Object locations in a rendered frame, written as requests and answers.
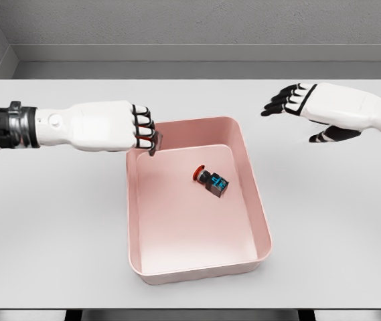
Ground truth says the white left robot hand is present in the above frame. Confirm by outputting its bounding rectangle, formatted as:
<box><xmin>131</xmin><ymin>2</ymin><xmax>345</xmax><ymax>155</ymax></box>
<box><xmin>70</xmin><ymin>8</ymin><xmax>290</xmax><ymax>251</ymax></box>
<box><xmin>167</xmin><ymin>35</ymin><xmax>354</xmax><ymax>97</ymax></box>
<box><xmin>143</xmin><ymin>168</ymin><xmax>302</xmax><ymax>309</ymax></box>
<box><xmin>70</xmin><ymin>100</ymin><xmax>157</xmax><ymax>152</ymax></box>

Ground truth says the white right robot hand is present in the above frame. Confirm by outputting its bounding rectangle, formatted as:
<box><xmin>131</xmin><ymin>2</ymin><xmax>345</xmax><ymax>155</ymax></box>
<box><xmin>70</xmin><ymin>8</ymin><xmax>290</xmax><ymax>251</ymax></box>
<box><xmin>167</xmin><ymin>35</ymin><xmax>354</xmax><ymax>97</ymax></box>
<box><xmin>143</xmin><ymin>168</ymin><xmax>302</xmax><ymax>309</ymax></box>
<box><xmin>260</xmin><ymin>82</ymin><xmax>379</xmax><ymax>144</ymax></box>

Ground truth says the pink rectangular plastic basket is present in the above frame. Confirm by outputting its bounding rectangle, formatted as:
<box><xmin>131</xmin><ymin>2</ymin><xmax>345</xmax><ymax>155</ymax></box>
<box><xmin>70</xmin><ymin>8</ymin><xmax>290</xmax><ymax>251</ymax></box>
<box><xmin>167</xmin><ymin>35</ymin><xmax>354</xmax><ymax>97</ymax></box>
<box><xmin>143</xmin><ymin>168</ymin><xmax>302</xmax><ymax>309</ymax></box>
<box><xmin>125</xmin><ymin>115</ymin><xmax>273</xmax><ymax>287</ymax></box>

